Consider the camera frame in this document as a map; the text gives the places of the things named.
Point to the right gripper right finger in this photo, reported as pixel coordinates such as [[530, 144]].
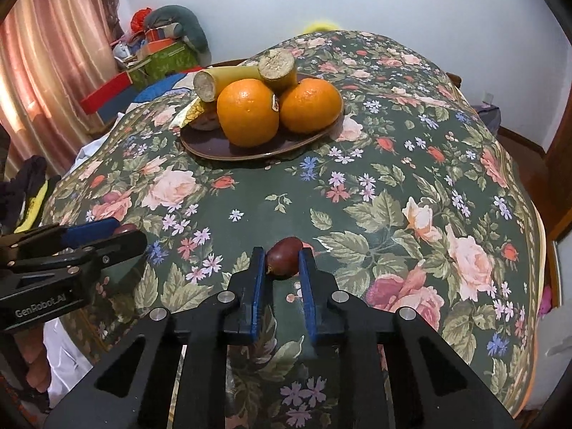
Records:
[[335, 318]]

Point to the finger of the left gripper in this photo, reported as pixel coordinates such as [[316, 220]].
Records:
[[96, 250], [47, 240]]

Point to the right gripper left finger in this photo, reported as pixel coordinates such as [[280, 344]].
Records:
[[229, 318]]

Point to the dark red grape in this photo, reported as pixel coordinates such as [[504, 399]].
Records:
[[124, 229], [283, 257]]

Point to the person's left hand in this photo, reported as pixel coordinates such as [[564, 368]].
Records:
[[32, 348]]

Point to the floral green tablecloth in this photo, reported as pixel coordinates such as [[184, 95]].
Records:
[[411, 202]]

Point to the red box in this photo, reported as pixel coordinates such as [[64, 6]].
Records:
[[109, 90]]

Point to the pink curtain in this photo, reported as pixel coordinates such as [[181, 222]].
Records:
[[54, 53]]

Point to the large orange on left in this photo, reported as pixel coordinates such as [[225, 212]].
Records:
[[248, 114]]

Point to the large orange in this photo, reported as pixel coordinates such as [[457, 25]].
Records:
[[310, 106], [248, 114]]

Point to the green gift box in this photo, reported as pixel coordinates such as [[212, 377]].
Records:
[[173, 59]]

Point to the large orange on right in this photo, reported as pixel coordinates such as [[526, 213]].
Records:
[[310, 106]]

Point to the brown wooden door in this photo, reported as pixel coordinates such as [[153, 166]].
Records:
[[558, 163]]

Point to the yellow round object behind table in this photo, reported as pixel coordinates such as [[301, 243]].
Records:
[[320, 26]]

